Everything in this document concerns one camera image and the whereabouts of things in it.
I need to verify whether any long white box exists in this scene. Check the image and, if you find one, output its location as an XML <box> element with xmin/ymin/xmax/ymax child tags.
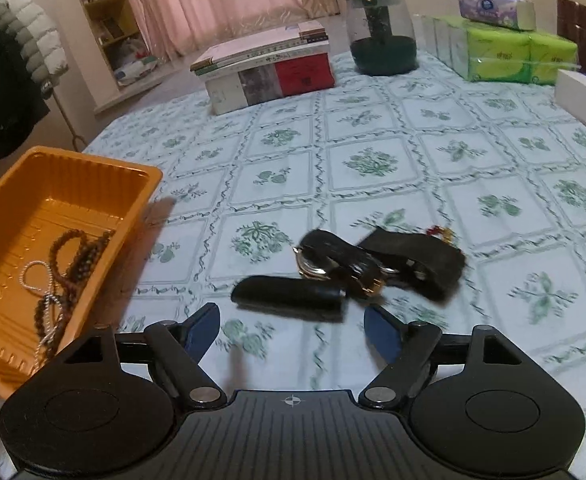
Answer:
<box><xmin>555</xmin><ymin>69</ymin><xmax>586</xmax><ymax>136</ymax></box>

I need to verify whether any dark green bead necklace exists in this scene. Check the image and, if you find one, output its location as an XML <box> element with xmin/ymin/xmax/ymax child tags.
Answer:
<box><xmin>33</xmin><ymin>230</ymin><xmax>114</xmax><ymax>361</ymax></box>

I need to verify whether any white pearl necklace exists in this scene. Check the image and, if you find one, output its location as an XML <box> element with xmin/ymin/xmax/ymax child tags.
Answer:
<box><xmin>20</xmin><ymin>260</ymin><xmax>62</xmax><ymax>348</ymax></box>

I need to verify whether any white paperback book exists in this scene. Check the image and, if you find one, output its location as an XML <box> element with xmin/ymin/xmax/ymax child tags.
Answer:
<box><xmin>195</xmin><ymin>37</ymin><xmax>331</xmax><ymax>77</ymax></box>

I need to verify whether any pink curtain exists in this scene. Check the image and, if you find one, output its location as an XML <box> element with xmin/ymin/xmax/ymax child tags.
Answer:
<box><xmin>114</xmin><ymin>0</ymin><xmax>344</xmax><ymax>61</ymax></box>

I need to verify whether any glass teapot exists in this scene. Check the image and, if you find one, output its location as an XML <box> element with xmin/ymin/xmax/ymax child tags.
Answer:
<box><xmin>345</xmin><ymin>0</ymin><xmax>420</xmax><ymax>77</ymax></box>

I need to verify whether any metal coat rack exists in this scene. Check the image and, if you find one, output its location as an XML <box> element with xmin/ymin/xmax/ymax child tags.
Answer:
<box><xmin>48</xmin><ymin>92</ymin><xmax>90</xmax><ymax>153</ymax></box>

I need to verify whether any purple tissue pack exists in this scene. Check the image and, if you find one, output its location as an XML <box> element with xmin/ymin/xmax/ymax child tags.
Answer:
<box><xmin>458</xmin><ymin>0</ymin><xmax>536</xmax><ymax>31</ymax></box>

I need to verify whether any black strap gold case wristwatch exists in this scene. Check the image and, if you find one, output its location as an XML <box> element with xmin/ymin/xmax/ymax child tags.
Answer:
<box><xmin>232</xmin><ymin>230</ymin><xmax>386</xmax><ymax>322</ymax></box>

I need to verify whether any green tissue multipack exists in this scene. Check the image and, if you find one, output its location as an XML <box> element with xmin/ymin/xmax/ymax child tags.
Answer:
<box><xmin>420</xmin><ymin>14</ymin><xmax>578</xmax><ymax>86</ymax></box>

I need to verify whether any red bead bracelet gold charm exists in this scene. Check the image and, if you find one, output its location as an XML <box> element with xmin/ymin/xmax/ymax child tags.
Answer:
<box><xmin>424</xmin><ymin>224</ymin><xmax>457</xmax><ymax>247</ymax></box>

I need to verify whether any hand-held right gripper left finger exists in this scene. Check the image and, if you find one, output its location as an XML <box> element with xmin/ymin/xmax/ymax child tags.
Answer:
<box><xmin>65</xmin><ymin>302</ymin><xmax>225</xmax><ymax>408</ymax></box>

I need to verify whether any white grey puffer jacket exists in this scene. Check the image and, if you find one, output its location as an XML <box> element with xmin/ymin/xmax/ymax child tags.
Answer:
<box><xmin>0</xmin><ymin>0</ymin><xmax>70</xmax><ymax>96</ymax></box>

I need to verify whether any yellow bookshelf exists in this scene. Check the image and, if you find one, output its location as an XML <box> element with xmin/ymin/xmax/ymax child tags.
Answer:
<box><xmin>67</xmin><ymin>0</ymin><xmax>146</xmax><ymax>91</ymax></box>

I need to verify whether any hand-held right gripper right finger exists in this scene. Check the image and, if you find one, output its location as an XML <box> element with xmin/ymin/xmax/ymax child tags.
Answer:
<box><xmin>358</xmin><ymin>304</ymin><xmax>518</xmax><ymax>408</ymax></box>

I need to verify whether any orange plastic tray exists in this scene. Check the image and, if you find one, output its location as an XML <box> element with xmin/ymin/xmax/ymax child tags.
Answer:
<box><xmin>0</xmin><ymin>146</ymin><xmax>164</xmax><ymax>401</ymax></box>

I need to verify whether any white plastic bag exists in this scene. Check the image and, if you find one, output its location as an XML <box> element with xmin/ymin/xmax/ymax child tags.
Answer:
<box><xmin>114</xmin><ymin>40</ymin><xmax>158</xmax><ymax>86</ymax></box>

